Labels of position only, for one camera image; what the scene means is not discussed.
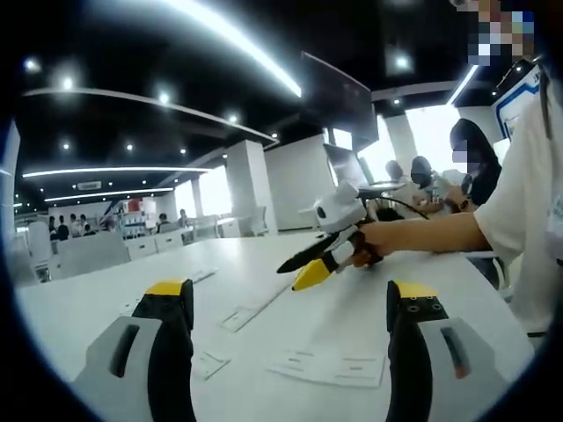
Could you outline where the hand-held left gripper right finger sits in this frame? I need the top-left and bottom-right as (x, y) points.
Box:
(384, 280), (509, 422)

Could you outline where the white office chair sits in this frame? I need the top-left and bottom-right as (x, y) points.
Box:
(249, 205), (270, 237)
(464, 256), (515, 301)

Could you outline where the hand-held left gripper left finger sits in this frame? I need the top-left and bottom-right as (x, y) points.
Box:
(72, 277), (198, 422)

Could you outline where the blue and white wall sign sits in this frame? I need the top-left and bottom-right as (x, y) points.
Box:
(494, 82), (543, 138)

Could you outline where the person in white shirt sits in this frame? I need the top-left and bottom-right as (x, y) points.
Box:
(473, 55), (563, 336)

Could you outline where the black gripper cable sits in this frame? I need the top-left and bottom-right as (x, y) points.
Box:
(359, 196), (431, 222)

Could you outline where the white socket holder with slots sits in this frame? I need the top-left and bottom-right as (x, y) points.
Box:
(216, 284), (292, 334)

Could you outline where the long ceiling light strip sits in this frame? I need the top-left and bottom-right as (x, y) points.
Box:
(161, 0), (303, 99)

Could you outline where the tilted grey screen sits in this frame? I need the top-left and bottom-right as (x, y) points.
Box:
(323, 142), (369, 186)

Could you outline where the person's right hand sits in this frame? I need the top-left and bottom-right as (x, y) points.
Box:
(351, 223), (399, 267)

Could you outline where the row of white low cabinets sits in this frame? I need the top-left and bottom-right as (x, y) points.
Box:
(55, 227), (186, 279)

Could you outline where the black hanging monitor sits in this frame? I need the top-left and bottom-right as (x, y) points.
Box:
(300, 50), (380, 151)

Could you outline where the display shelf with red boxes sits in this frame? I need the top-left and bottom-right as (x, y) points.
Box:
(117, 196), (158, 239)

